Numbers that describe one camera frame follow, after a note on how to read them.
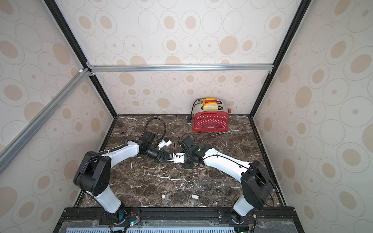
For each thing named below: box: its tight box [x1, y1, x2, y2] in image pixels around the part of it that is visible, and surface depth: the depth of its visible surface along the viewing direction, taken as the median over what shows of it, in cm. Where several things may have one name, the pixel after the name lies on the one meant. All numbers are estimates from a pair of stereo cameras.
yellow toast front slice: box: [203, 101, 219, 111], surface depth 99 cm
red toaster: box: [191, 99, 232, 133], surface depth 102 cm
